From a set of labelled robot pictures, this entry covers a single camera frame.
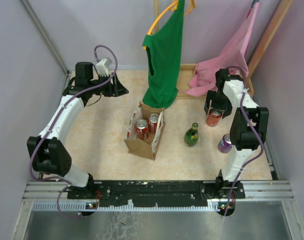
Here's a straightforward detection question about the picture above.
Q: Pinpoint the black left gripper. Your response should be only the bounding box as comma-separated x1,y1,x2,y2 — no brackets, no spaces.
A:
88,72,129,97

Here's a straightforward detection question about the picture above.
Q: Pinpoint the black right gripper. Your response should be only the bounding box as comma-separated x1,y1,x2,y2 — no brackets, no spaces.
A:
204,90,232,119

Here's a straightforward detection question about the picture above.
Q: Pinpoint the orange-red soda can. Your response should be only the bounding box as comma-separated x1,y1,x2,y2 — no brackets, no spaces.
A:
206,108,223,127

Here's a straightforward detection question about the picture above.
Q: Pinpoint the red cola can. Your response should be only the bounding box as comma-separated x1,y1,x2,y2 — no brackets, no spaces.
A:
135,119,150,140
148,113,159,134

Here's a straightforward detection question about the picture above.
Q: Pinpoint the burlap canvas bag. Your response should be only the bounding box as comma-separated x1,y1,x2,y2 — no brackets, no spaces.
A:
113,102,166,161

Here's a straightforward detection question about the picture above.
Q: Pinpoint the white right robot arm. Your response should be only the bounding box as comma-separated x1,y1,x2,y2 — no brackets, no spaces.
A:
204,68,269,198

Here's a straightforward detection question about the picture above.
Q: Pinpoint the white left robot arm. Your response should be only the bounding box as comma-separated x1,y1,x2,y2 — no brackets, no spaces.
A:
26,58,129,199

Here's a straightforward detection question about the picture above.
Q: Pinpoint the pink shirt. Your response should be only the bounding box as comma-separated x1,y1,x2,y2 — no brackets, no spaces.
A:
186,0,260,97

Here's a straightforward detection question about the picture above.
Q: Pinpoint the green glass bottle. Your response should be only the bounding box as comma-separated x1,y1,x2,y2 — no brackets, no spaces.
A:
184,122,199,147

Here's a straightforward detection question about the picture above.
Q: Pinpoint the purple soda can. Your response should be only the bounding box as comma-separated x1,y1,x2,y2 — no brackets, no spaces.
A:
217,133,233,154

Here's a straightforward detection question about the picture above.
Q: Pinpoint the green t-shirt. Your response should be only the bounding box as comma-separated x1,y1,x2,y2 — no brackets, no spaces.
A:
142,0,185,109

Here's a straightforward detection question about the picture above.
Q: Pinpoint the yellow clothes hanger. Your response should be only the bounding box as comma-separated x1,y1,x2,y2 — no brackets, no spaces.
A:
143,0,197,50

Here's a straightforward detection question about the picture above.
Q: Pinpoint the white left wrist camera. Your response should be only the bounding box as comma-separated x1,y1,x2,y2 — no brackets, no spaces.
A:
95,57,112,77

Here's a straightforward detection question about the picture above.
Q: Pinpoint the wooden tray frame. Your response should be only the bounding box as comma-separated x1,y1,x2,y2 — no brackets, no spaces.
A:
175,63,255,100

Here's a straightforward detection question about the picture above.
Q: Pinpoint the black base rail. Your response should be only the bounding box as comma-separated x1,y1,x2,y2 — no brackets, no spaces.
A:
67,177,245,208

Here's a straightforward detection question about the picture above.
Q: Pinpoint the wooden rack post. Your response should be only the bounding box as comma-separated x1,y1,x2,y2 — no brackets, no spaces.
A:
245,0,295,76

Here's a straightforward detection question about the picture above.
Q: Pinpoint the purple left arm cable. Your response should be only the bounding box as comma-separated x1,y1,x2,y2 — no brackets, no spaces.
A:
28,44,119,220

